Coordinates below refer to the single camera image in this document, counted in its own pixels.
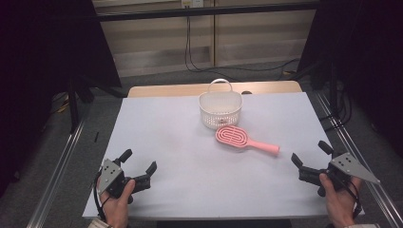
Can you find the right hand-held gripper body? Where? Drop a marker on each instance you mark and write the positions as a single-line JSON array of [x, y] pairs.
[[347, 166]]

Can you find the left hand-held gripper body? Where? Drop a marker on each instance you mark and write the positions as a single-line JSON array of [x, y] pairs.
[[111, 177]]

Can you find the pink hairbrush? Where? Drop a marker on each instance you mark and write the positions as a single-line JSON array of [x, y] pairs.
[[236, 139]]

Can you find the white perforated plastic basket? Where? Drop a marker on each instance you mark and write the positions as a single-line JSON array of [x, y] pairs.
[[220, 109]]

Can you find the person's left hand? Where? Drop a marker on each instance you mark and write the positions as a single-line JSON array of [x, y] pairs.
[[118, 205]]

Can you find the person's right hand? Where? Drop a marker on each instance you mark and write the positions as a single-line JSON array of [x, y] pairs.
[[339, 202]]

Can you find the black stand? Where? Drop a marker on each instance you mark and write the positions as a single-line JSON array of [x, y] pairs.
[[73, 107]]

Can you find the black curtain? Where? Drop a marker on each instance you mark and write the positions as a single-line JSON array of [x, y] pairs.
[[364, 57], [38, 63]]

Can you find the black horizontal bar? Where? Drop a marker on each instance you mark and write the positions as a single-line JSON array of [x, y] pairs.
[[206, 11]]

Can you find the aluminium floor rail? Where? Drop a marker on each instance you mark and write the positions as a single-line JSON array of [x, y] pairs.
[[374, 164], [57, 174]]

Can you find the white wall power outlet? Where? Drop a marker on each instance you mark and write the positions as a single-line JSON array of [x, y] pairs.
[[192, 3]]

